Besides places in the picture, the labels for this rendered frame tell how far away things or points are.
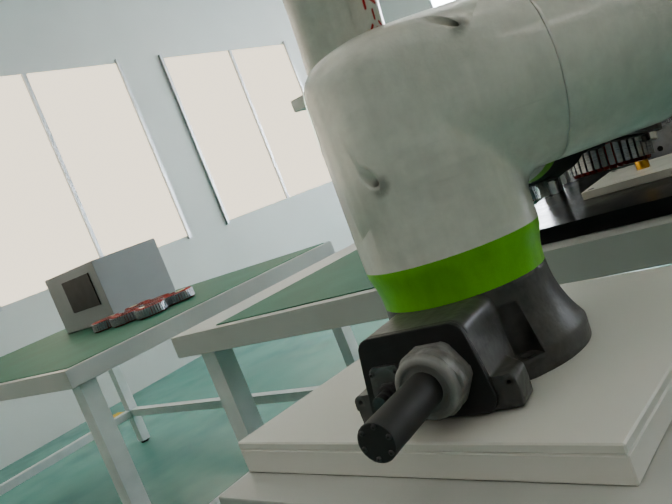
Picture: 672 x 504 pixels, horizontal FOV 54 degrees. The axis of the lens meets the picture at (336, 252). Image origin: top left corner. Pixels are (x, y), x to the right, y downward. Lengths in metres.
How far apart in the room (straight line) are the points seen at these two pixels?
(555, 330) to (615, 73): 0.17
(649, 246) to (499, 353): 0.48
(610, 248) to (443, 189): 0.49
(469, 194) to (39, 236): 5.00
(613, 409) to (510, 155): 0.17
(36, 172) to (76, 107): 0.69
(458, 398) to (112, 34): 6.04
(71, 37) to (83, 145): 0.93
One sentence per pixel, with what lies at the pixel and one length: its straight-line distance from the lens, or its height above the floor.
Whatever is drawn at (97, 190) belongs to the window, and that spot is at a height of 1.59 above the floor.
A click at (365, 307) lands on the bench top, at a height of 0.72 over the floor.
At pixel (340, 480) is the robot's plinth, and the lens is 0.46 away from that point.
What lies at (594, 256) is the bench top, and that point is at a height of 0.73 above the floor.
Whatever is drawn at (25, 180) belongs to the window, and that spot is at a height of 1.81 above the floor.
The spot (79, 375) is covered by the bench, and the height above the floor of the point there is 0.72.
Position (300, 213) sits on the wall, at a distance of 6.94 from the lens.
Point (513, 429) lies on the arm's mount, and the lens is 0.38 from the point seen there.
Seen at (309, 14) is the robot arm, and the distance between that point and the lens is 0.67.
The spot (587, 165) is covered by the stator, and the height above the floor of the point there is 0.83.
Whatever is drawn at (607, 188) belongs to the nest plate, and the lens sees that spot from 1.06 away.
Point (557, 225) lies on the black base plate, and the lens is 0.94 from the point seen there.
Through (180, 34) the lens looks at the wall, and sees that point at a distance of 6.77.
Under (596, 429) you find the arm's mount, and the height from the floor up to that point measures 0.77.
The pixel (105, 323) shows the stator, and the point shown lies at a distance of 2.52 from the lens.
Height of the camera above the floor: 0.93
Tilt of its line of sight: 5 degrees down
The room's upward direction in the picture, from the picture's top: 21 degrees counter-clockwise
